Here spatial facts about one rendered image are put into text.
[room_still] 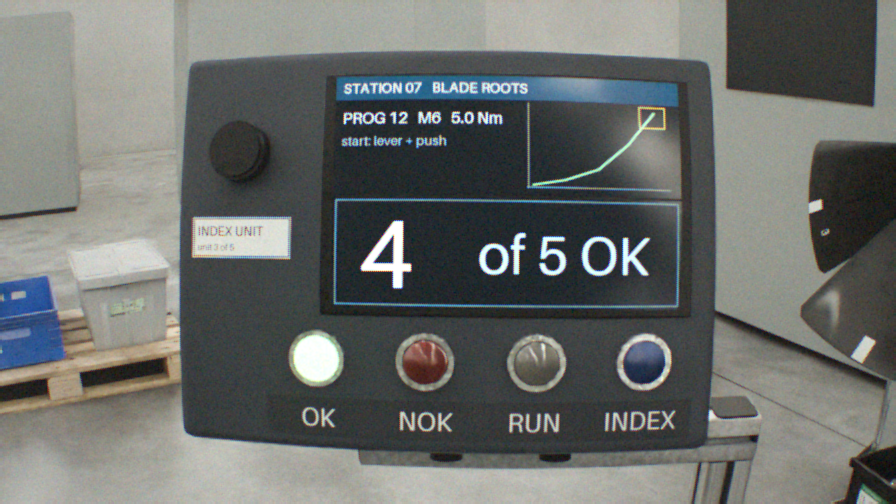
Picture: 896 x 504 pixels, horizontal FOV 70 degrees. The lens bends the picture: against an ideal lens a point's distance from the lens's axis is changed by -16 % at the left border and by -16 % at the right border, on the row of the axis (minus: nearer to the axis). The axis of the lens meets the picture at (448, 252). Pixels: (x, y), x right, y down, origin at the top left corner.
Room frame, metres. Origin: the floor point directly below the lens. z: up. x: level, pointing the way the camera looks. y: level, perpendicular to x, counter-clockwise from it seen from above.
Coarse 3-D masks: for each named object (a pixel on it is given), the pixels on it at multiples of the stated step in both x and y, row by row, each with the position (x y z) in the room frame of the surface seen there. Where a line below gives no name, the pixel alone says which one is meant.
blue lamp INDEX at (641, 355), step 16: (640, 336) 0.31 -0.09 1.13; (656, 336) 0.31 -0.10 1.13; (624, 352) 0.31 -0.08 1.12; (640, 352) 0.31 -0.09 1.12; (656, 352) 0.31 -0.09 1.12; (624, 368) 0.31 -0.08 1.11; (640, 368) 0.31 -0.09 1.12; (656, 368) 0.31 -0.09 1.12; (640, 384) 0.31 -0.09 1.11; (656, 384) 0.31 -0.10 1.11
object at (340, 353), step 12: (300, 336) 0.32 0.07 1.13; (312, 336) 0.32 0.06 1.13; (324, 336) 0.32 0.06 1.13; (300, 348) 0.32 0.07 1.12; (312, 348) 0.31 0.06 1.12; (324, 348) 0.32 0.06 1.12; (336, 348) 0.32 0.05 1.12; (300, 360) 0.31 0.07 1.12; (312, 360) 0.31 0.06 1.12; (324, 360) 0.31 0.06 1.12; (336, 360) 0.32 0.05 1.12; (300, 372) 0.31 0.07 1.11; (312, 372) 0.31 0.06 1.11; (324, 372) 0.31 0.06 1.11; (336, 372) 0.32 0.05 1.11; (312, 384) 0.32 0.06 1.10; (324, 384) 0.32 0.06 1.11
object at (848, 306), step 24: (888, 240) 0.80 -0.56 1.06; (864, 264) 0.80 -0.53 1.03; (888, 264) 0.78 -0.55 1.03; (840, 288) 0.80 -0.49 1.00; (864, 288) 0.78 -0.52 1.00; (888, 288) 0.76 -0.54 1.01; (816, 312) 0.81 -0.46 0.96; (840, 312) 0.78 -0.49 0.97; (864, 312) 0.76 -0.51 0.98; (888, 312) 0.74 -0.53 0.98; (840, 336) 0.76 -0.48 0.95; (864, 336) 0.74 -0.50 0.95; (888, 336) 0.72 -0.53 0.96; (864, 360) 0.72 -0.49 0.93; (888, 360) 0.70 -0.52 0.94
